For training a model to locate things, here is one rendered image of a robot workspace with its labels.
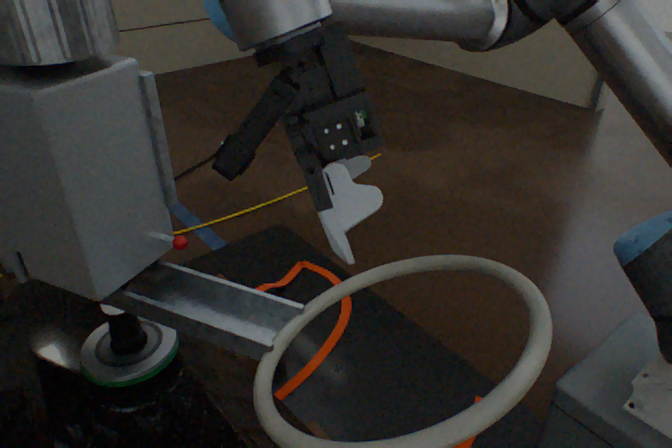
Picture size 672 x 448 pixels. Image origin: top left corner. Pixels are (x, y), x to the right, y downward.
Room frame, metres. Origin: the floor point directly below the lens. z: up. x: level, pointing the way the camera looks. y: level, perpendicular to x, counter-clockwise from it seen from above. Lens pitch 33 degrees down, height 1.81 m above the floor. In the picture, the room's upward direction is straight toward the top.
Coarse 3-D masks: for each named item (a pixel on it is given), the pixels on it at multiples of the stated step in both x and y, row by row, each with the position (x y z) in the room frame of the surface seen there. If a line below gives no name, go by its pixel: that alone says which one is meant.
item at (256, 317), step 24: (24, 264) 0.96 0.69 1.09; (168, 264) 0.92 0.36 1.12; (168, 288) 0.89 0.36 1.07; (192, 288) 0.89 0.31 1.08; (216, 288) 0.86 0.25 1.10; (240, 288) 0.84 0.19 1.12; (144, 312) 0.80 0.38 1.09; (168, 312) 0.77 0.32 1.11; (192, 312) 0.82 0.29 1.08; (216, 312) 0.81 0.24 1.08; (240, 312) 0.81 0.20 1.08; (264, 312) 0.81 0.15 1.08; (288, 312) 0.78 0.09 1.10; (192, 336) 0.75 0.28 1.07; (216, 336) 0.72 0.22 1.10; (240, 336) 0.70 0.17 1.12; (264, 336) 0.74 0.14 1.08
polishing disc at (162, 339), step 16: (144, 320) 1.00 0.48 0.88; (96, 336) 0.95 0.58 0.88; (160, 336) 0.95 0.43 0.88; (80, 352) 0.90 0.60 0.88; (96, 352) 0.90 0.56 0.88; (144, 352) 0.90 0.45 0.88; (160, 352) 0.90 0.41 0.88; (96, 368) 0.85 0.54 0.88; (112, 368) 0.85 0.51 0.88; (128, 368) 0.85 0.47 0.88; (144, 368) 0.85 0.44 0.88
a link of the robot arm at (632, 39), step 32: (544, 0) 0.96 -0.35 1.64; (576, 0) 0.94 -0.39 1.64; (608, 0) 0.93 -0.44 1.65; (640, 0) 0.95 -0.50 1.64; (576, 32) 0.95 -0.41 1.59; (608, 32) 0.92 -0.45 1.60; (640, 32) 0.91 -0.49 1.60; (608, 64) 0.92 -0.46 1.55; (640, 64) 0.90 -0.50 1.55; (640, 96) 0.89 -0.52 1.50; (640, 128) 0.92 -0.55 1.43
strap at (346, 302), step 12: (300, 264) 2.38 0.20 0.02; (312, 264) 2.38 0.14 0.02; (288, 276) 2.27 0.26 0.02; (264, 288) 2.05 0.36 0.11; (348, 300) 2.07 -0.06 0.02; (348, 312) 1.98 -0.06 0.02; (336, 336) 1.82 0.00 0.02; (324, 348) 1.74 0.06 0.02; (312, 360) 1.67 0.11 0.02; (300, 372) 1.60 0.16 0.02; (288, 384) 1.54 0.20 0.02; (468, 444) 1.26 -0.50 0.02
